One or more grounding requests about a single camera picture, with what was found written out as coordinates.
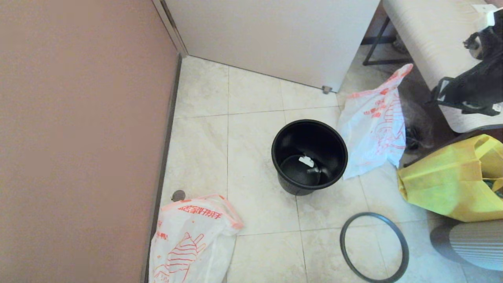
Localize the clear bag with dark contents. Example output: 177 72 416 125
401 98 433 152

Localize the grey ribbed round object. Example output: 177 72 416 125
430 219 503 272

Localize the black metal table frame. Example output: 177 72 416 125
361 18 411 66

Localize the grey bin retaining ring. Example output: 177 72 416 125
340 212 409 283

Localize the black round trash bin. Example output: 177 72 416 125
271 119 349 196

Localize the white wood-grain table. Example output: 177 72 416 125
381 0 503 133

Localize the white door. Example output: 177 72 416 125
152 0 381 94

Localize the yellow fabric bag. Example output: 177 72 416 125
397 134 503 222

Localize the white red-print trash bag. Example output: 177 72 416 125
149 194 244 283
336 64 414 180

